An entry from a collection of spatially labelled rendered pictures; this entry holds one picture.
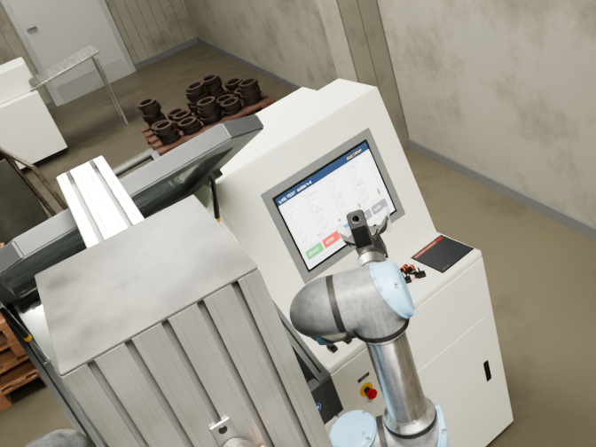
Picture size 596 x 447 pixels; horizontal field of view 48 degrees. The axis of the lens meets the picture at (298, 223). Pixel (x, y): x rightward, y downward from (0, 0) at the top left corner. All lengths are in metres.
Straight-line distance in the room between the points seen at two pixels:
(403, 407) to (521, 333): 2.07
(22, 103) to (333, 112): 5.50
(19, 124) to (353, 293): 6.48
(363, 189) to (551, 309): 1.56
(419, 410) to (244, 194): 0.95
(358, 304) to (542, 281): 2.57
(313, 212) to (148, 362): 1.52
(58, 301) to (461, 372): 1.94
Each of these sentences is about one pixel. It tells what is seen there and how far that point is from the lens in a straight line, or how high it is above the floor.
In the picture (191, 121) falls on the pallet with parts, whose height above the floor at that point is 0.25.
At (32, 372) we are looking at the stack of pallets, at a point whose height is 0.13.
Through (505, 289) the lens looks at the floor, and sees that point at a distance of 3.77.
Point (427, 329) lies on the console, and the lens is 2.39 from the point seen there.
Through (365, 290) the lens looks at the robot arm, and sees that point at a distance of 1.28.
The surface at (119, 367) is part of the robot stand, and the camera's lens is 0.80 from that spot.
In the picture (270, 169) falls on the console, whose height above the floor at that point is 1.50.
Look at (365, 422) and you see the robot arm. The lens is 1.59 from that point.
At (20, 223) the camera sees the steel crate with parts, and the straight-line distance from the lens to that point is 6.08.
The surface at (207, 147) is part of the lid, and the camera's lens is 1.36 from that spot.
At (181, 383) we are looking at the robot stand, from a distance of 0.84.
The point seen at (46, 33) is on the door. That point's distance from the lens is 9.33.
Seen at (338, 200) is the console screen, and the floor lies 1.29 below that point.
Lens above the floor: 2.47
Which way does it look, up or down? 31 degrees down
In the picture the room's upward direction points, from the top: 20 degrees counter-clockwise
